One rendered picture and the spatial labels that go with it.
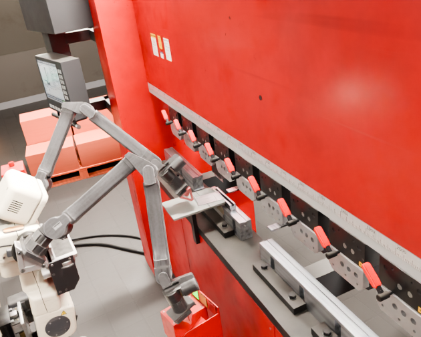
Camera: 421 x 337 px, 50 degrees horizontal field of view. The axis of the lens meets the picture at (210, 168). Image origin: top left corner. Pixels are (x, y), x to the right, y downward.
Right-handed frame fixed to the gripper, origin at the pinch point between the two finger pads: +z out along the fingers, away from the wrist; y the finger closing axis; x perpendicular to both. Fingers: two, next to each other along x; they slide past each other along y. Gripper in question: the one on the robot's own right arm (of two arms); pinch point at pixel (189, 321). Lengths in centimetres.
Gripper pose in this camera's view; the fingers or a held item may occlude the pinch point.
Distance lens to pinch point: 183.2
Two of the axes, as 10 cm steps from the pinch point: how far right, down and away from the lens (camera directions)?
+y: 7.5, -5.6, 3.5
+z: 3.3, 7.8, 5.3
